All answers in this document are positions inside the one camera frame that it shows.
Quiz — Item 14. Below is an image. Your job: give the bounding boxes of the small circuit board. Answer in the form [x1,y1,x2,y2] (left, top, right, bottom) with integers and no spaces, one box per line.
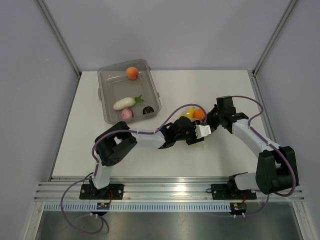
[96,202,110,210]
[231,202,247,212]

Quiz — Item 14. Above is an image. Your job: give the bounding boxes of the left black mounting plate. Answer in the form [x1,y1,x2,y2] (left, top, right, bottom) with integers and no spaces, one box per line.
[79,183,124,200]

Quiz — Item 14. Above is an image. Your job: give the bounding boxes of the yellow white-dotted toy food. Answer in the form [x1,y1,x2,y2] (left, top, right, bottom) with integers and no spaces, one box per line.
[180,106,195,119]

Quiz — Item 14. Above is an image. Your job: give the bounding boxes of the left small circuit board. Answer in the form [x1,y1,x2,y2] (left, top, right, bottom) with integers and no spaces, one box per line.
[96,202,110,210]

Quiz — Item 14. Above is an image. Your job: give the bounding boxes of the white toy food piece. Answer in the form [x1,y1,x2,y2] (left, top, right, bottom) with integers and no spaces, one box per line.
[112,94,145,111]

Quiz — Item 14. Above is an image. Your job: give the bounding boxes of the dark round toy fruit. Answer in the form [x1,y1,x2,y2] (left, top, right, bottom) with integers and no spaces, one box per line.
[142,106,154,115]

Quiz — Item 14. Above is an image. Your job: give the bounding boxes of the orange toy fruit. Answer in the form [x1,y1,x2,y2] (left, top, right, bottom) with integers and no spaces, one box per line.
[193,108,205,121]

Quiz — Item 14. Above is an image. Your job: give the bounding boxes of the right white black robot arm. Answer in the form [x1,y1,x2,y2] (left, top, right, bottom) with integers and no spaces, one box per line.
[206,96,299,198]

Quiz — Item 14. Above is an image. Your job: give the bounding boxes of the white slotted cable duct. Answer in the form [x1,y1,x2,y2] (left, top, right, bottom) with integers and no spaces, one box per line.
[44,202,231,213]

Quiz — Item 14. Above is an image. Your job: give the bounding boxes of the black mounting plate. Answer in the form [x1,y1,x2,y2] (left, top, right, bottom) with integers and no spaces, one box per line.
[79,183,124,200]
[210,183,257,200]

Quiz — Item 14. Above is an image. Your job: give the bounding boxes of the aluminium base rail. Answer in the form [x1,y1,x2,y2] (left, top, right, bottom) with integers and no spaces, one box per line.
[33,176,306,202]

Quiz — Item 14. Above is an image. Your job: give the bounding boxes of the clear zip top bag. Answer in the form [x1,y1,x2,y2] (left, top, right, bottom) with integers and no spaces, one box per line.
[178,104,213,147]

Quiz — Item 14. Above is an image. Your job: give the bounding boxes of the left aluminium frame post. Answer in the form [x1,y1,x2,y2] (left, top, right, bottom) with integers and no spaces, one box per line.
[37,0,81,76]

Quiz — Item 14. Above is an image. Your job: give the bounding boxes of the purple white-dotted toy food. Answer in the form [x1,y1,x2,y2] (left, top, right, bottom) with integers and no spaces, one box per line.
[120,108,134,120]

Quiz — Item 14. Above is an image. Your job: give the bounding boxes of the clear grey plastic bin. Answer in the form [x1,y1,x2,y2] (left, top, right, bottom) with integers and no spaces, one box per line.
[97,59,162,124]

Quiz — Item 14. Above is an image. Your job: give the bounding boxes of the right small circuit board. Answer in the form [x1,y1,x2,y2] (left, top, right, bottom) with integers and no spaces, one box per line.
[231,202,247,212]

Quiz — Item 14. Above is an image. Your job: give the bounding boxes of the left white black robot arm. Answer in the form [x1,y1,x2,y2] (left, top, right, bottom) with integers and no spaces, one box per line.
[89,116,204,199]

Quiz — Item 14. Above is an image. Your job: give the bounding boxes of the orange pink toy peach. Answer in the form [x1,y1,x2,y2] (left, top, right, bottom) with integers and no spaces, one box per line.
[125,66,139,80]

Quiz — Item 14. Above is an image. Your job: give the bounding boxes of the aluminium frame post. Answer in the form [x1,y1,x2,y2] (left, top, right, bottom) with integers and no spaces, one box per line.
[252,0,299,77]
[37,0,81,76]

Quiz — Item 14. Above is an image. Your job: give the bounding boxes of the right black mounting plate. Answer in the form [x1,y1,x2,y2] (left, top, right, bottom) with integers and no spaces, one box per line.
[210,183,257,200]

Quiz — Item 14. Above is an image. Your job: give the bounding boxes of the right aluminium frame post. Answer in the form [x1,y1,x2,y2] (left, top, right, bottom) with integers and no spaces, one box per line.
[252,0,299,77]

